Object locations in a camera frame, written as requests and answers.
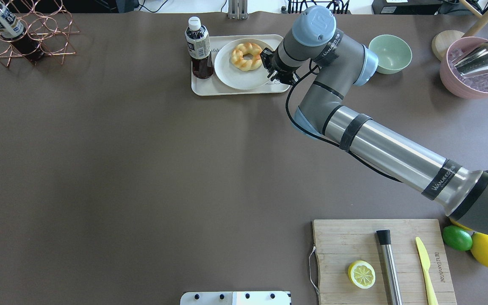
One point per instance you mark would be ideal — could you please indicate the yellow lemon far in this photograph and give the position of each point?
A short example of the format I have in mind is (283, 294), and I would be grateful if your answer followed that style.
(455, 223)

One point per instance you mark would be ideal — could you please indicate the tea bottle on tray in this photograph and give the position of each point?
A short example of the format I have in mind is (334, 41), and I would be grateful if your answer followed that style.
(199, 48)

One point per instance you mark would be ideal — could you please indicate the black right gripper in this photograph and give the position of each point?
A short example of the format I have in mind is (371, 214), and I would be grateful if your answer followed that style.
(273, 65)

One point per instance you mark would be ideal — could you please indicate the tea bottle in rack upper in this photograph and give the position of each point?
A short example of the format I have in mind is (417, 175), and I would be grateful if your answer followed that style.
(14, 31)

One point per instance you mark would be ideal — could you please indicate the twisted glazed donut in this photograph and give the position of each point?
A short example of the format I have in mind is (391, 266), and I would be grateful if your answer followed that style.
(246, 56)

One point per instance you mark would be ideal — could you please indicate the yellow plastic knife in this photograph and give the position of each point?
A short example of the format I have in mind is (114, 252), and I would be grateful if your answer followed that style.
(425, 265)

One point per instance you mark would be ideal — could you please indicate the white plate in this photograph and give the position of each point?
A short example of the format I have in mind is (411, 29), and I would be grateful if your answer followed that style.
(234, 77)

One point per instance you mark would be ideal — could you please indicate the cream rabbit tray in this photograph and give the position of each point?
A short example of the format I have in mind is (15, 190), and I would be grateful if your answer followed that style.
(214, 86)

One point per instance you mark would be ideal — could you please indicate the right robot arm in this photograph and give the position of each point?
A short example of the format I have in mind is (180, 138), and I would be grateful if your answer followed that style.
(343, 63)

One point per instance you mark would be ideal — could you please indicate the metal ice scoop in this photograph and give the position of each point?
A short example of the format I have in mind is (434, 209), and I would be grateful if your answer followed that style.
(473, 64)

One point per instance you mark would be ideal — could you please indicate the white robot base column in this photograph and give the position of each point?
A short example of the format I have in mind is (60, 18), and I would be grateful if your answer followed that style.
(254, 297)

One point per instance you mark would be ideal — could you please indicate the wooden cutting board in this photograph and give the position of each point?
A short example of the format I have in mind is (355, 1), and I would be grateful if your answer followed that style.
(339, 242)

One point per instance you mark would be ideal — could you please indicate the mint green bowl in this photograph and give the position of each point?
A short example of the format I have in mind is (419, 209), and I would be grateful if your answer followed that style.
(394, 54)

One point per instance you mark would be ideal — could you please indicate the green lime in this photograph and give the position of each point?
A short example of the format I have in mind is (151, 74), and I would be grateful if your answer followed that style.
(457, 238)

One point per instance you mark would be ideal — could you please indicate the black device on table edge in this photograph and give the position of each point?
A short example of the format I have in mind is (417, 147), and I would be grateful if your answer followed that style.
(406, 7)

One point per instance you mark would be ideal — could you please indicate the aluminium frame post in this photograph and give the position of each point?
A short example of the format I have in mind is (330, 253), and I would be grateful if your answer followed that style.
(238, 9)

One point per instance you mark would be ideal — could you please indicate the pink bowl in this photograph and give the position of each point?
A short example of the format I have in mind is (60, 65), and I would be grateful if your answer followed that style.
(470, 88)

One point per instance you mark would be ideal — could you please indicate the copper wire bottle rack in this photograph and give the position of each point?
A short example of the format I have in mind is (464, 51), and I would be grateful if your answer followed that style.
(47, 22)

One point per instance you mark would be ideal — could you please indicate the steel muddler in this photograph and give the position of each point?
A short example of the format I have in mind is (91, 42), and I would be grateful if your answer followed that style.
(390, 272)

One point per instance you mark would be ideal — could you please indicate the half lemon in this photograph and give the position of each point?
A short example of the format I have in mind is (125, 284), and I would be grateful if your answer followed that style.
(361, 274)

